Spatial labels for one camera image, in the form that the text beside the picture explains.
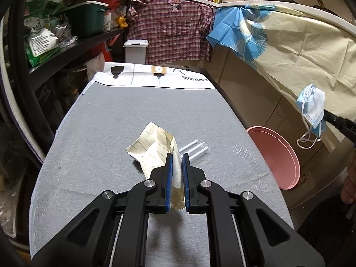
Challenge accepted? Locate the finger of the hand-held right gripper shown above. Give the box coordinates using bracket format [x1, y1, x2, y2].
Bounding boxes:
[324, 111, 356, 130]
[332, 122, 356, 145]

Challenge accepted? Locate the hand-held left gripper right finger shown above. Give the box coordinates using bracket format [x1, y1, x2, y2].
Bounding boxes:
[182, 152, 326, 267]

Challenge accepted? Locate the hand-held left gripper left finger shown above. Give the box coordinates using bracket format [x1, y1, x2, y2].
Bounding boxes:
[32, 152, 174, 267]

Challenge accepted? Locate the blue face mask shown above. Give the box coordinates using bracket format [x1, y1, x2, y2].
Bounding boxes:
[295, 84, 328, 150]

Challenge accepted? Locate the yellow lined paper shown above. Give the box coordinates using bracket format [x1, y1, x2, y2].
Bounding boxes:
[125, 122, 186, 210]

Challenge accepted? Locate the pink plastic basin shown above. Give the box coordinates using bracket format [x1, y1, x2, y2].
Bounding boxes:
[246, 126, 301, 191]

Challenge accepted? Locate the person's right hand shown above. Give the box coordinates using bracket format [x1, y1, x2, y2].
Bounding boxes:
[342, 161, 356, 204]

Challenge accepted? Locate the white plastic tube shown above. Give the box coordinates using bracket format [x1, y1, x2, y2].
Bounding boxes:
[182, 142, 207, 158]
[178, 138, 201, 154]
[189, 145, 211, 164]

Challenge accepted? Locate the grey ironing board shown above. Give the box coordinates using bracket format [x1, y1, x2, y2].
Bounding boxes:
[29, 71, 296, 260]

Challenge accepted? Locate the blue cream printed cloth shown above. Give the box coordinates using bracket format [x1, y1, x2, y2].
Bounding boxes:
[206, 4, 356, 143]

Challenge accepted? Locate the white printed cloth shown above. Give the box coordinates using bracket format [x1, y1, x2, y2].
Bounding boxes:
[83, 62, 216, 90]

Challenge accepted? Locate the white lidded waste bin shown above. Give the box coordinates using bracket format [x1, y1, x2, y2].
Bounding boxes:
[123, 39, 150, 65]

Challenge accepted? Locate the red white sack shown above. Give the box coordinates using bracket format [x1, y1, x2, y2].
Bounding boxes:
[86, 43, 112, 82]

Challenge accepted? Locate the red plaid shirt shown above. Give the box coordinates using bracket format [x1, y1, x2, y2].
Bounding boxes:
[127, 0, 216, 65]

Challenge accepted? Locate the black metal shelf rack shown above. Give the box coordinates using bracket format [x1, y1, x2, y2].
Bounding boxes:
[8, 0, 133, 134]

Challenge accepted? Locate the upright white-edged panel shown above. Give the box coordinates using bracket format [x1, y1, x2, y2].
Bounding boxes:
[0, 6, 46, 163]

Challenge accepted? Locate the white labelled jar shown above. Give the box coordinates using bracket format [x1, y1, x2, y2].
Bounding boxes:
[103, 7, 112, 32]

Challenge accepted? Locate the clear plastic bag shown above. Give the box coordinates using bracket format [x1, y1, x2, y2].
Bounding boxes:
[52, 24, 79, 47]

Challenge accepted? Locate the green storage box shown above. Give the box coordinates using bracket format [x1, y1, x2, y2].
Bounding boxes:
[62, 1, 109, 38]

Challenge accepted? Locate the green white food packet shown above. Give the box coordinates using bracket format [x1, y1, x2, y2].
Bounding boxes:
[24, 28, 61, 68]

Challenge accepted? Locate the crumpled red shelf bag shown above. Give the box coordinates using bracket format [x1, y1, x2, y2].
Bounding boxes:
[99, 0, 122, 9]

